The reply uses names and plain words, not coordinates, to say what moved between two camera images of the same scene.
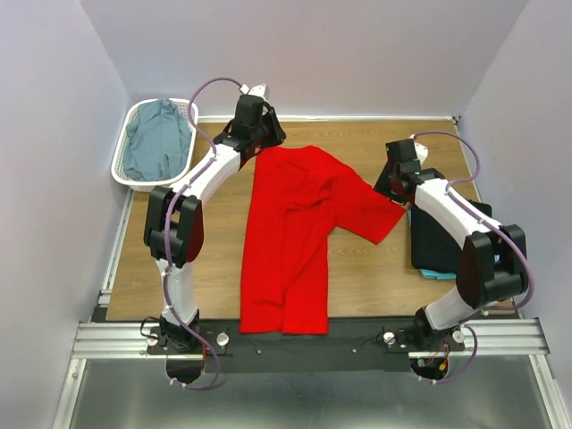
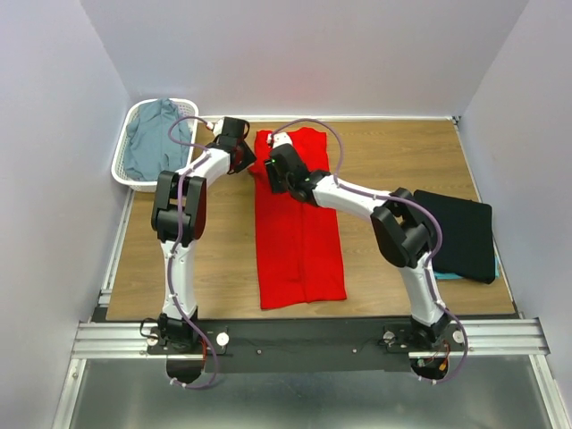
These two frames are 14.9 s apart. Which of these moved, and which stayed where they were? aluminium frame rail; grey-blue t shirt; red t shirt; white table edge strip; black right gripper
Moved: black right gripper; red t shirt
Stayed: aluminium frame rail; white table edge strip; grey-blue t shirt
